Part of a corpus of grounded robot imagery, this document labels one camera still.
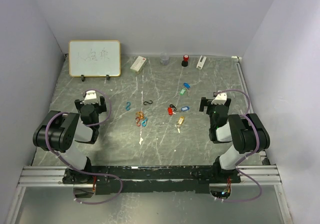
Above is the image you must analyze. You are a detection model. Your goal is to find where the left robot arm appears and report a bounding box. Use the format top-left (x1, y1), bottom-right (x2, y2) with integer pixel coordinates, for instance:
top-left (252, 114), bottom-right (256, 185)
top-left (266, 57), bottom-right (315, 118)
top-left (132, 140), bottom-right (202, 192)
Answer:
top-left (32, 96), bottom-right (107, 183)

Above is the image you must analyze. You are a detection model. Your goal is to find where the white red cardboard box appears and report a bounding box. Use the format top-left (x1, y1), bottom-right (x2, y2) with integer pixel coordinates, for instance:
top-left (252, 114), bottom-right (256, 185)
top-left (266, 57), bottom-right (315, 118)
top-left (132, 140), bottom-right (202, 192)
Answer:
top-left (130, 56), bottom-right (146, 74)

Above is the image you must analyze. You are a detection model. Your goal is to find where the green key tag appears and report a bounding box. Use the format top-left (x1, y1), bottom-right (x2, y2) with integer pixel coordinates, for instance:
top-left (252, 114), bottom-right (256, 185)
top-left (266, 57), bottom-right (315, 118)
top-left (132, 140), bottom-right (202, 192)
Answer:
top-left (179, 88), bottom-right (187, 95)

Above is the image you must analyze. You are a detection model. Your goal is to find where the aluminium rail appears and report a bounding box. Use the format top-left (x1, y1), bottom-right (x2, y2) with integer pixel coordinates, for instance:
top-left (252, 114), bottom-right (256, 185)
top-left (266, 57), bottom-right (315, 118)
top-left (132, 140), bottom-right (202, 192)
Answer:
top-left (231, 56), bottom-right (270, 165)
top-left (18, 165), bottom-right (282, 187)

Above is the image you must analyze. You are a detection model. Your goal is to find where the red carabiner clip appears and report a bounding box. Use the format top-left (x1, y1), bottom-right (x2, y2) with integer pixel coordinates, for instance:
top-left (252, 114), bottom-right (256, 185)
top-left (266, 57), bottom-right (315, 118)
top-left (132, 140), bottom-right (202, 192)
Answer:
top-left (135, 117), bottom-right (143, 126)

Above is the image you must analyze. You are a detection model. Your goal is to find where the red black stamp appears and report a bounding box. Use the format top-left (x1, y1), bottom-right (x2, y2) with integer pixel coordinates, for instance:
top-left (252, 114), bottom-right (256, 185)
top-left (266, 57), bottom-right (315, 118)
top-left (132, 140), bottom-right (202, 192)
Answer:
top-left (181, 55), bottom-right (189, 67)

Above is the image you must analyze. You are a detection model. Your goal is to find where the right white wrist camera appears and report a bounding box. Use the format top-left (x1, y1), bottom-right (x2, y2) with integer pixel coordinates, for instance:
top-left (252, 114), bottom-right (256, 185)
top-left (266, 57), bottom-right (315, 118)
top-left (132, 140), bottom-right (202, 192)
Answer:
top-left (211, 91), bottom-right (227, 105)

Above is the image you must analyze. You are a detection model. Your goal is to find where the clear plastic cup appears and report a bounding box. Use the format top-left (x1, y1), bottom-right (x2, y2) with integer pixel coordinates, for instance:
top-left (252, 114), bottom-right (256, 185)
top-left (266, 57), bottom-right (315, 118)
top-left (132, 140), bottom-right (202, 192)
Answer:
top-left (160, 52), bottom-right (170, 66)

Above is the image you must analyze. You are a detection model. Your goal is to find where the white rectangular device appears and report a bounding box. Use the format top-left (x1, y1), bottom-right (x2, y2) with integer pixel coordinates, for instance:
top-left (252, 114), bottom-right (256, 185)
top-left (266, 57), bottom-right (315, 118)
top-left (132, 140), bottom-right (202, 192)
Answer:
top-left (196, 55), bottom-right (207, 70)

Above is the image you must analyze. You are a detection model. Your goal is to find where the right side aluminium rail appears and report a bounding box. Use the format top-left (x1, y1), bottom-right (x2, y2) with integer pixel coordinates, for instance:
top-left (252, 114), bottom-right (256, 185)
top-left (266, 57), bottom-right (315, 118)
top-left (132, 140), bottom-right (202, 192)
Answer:
top-left (231, 56), bottom-right (270, 165)

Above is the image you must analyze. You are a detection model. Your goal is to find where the blue white key tag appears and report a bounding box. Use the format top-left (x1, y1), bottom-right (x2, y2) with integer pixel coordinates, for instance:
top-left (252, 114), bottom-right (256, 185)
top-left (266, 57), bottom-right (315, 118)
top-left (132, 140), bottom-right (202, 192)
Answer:
top-left (175, 106), bottom-right (190, 112)

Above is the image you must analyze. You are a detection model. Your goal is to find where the red key tag with key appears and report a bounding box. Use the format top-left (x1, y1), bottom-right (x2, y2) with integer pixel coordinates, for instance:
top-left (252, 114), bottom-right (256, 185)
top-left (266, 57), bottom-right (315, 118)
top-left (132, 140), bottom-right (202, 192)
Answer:
top-left (167, 104), bottom-right (176, 116)

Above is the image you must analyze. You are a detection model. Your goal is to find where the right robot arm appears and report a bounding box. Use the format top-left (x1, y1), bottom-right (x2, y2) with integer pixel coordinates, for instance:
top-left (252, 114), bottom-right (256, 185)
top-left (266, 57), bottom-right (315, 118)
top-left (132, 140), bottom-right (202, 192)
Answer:
top-left (199, 97), bottom-right (270, 183)

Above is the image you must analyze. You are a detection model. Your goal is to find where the yellow key tag with key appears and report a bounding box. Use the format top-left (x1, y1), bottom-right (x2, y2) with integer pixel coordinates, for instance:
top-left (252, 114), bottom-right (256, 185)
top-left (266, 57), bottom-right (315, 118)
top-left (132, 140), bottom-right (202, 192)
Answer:
top-left (176, 116), bottom-right (185, 133)

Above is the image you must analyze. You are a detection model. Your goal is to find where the white whiteboard wooden frame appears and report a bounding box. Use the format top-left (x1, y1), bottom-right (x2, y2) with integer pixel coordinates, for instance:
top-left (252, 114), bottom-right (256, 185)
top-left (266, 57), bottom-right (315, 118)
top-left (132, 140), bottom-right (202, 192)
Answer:
top-left (68, 40), bottom-right (121, 78)

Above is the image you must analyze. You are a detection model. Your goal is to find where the orange carabiner clip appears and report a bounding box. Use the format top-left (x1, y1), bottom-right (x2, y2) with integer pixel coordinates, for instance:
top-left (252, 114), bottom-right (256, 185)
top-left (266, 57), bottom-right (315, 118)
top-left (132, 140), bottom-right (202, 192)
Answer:
top-left (136, 111), bottom-right (145, 119)

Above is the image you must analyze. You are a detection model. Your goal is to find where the blue carabiner clip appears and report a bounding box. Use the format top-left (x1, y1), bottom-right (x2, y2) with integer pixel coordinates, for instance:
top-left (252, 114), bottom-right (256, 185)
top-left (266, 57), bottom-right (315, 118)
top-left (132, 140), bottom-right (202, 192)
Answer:
top-left (125, 102), bottom-right (131, 111)

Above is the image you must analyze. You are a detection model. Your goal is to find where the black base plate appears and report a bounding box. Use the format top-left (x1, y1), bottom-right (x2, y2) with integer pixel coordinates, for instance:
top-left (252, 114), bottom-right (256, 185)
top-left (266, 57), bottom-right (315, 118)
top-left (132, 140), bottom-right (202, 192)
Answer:
top-left (62, 163), bottom-right (241, 195)

